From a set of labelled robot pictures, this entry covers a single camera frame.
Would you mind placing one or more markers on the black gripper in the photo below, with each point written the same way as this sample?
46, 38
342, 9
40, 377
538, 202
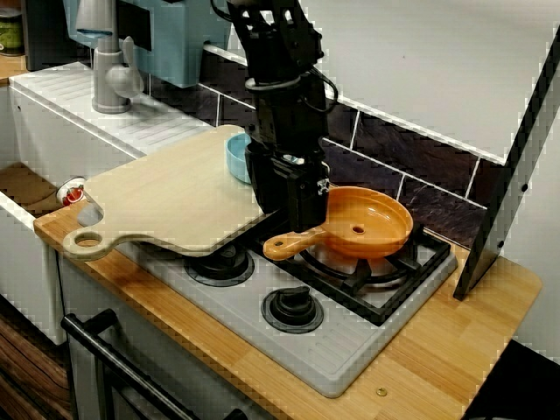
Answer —
289, 122

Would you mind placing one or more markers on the orange toy frying pan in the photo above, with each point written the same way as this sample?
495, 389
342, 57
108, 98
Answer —
372, 219

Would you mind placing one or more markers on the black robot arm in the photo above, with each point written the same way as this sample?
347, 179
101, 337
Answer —
275, 44

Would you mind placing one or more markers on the light blue bowl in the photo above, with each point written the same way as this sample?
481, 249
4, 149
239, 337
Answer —
236, 159

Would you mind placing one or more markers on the black stove knob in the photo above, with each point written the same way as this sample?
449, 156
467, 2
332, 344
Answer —
223, 267
291, 308

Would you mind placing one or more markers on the wooden cutting board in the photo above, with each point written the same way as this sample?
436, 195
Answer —
175, 197

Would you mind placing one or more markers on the dark tiled backsplash panel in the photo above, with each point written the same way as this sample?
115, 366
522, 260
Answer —
437, 192

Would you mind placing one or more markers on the black burner grate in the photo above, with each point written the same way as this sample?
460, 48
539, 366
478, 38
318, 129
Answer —
380, 312

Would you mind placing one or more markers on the grey toy stove plate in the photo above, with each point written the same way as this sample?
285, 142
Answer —
350, 359

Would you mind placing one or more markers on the black angled side panel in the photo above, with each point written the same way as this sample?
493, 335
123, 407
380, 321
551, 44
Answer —
481, 245

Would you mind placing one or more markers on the grey toy faucet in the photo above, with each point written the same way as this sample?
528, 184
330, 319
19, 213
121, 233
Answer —
109, 87

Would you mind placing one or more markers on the red tomato can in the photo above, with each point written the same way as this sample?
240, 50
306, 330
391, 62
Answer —
72, 194

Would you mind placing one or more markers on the brass screw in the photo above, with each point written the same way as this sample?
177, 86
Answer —
382, 391

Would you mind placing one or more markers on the white toy sink unit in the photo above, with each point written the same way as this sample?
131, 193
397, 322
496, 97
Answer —
44, 122

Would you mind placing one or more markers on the grey oven door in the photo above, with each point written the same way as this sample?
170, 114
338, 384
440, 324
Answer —
83, 385

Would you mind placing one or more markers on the green can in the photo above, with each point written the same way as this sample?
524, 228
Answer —
11, 32

